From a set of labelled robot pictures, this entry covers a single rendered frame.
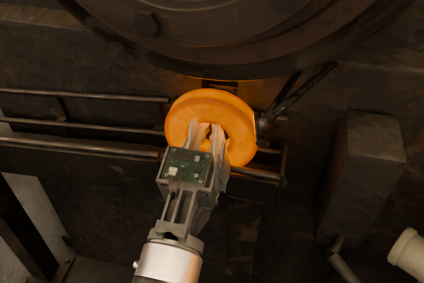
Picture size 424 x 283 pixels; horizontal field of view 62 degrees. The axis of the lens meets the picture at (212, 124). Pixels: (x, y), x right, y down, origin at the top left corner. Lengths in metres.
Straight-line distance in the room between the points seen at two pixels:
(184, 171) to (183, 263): 0.11
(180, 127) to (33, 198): 1.07
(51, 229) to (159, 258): 1.04
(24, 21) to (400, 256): 0.68
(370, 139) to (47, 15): 0.55
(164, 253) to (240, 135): 0.21
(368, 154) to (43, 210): 1.24
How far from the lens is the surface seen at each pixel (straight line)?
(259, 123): 0.35
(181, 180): 0.44
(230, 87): 0.62
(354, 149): 0.51
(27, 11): 0.72
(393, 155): 0.52
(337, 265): 0.63
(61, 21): 0.65
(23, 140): 0.73
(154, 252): 0.43
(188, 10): 0.31
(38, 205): 1.53
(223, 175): 0.50
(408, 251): 0.58
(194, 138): 0.52
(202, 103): 0.52
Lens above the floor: 1.14
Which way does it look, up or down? 43 degrees down
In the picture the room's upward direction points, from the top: straight up
